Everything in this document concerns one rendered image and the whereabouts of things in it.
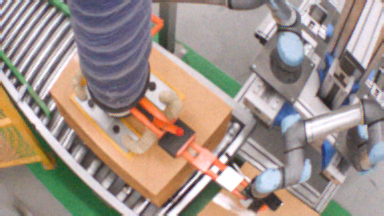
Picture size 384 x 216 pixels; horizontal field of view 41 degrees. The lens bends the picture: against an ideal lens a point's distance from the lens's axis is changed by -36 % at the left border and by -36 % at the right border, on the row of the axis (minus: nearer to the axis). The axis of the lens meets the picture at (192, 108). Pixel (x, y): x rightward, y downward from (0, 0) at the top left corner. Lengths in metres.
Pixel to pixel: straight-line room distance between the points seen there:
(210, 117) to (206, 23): 1.34
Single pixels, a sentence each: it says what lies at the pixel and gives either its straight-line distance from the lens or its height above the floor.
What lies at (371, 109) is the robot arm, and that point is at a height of 1.66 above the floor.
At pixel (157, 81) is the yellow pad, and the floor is 1.11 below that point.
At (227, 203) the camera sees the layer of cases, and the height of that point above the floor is 0.54.
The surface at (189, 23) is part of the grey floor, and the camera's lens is 3.74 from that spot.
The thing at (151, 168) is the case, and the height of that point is 1.08.
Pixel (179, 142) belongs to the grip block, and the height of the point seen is 1.23.
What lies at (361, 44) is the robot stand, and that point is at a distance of 1.64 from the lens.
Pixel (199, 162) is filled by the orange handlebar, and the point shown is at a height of 1.23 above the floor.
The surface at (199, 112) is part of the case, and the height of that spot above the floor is 1.08.
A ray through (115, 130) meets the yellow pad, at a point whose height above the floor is 1.13.
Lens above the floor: 3.46
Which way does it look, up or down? 74 degrees down
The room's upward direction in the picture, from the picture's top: 6 degrees clockwise
